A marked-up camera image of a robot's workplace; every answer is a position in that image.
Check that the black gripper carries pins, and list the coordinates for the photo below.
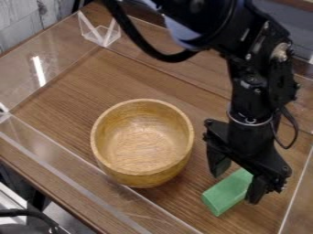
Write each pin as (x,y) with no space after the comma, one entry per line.
(247,143)

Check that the green rectangular block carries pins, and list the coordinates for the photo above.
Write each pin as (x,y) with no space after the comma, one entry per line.
(225,194)

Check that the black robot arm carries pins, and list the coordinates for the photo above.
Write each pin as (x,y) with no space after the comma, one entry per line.
(254,43)

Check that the brown wooden bowl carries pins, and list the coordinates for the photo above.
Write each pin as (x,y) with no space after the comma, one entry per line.
(142,142)

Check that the clear acrylic corner bracket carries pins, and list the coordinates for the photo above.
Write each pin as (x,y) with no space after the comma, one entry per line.
(100,35)

